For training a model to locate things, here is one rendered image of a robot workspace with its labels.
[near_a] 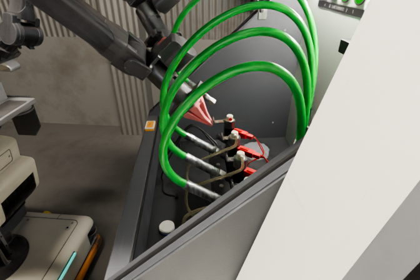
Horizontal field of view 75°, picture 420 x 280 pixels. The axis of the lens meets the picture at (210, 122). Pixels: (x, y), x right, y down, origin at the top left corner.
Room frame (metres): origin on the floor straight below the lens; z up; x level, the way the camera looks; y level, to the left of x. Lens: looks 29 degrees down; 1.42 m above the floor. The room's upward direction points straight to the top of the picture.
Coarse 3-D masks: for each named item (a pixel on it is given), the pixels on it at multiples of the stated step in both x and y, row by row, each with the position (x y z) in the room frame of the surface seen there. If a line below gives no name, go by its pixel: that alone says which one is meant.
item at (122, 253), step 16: (144, 144) 0.70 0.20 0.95; (144, 160) 0.62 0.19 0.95; (144, 176) 0.55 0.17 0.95; (128, 192) 0.49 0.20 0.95; (144, 192) 0.49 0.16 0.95; (128, 208) 0.44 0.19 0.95; (144, 208) 0.48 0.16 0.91; (128, 224) 0.40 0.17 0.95; (144, 224) 0.46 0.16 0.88; (128, 240) 0.36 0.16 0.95; (144, 240) 0.43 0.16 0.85; (112, 256) 0.32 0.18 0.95; (128, 256) 0.32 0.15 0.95; (112, 272) 0.29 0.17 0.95
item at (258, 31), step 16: (240, 32) 0.44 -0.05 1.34; (256, 32) 0.44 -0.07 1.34; (272, 32) 0.44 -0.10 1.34; (208, 48) 0.44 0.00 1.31; (192, 64) 0.43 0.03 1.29; (304, 64) 0.45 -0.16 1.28; (176, 80) 0.43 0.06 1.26; (304, 80) 0.45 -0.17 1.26; (304, 96) 0.45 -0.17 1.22; (160, 112) 0.43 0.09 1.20; (160, 128) 0.43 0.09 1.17; (192, 160) 0.43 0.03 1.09
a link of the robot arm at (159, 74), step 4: (160, 60) 0.60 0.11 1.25; (156, 64) 0.60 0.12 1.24; (160, 64) 0.61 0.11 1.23; (164, 64) 0.60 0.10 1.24; (152, 68) 0.60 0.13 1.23; (156, 68) 0.60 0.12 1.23; (160, 68) 0.60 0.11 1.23; (164, 68) 0.61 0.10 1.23; (152, 72) 0.60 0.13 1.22; (156, 72) 0.60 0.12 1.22; (160, 72) 0.60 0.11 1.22; (164, 72) 0.60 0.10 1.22; (148, 76) 0.60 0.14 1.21; (152, 76) 0.60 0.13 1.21; (156, 76) 0.59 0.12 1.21; (160, 76) 0.59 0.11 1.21; (172, 76) 0.62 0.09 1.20; (152, 80) 0.60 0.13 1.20; (156, 80) 0.59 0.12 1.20; (160, 80) 0.59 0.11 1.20; (156, 84) 0.60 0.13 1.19; (160, 84) 0.59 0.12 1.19; (160, 88) 0.60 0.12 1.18
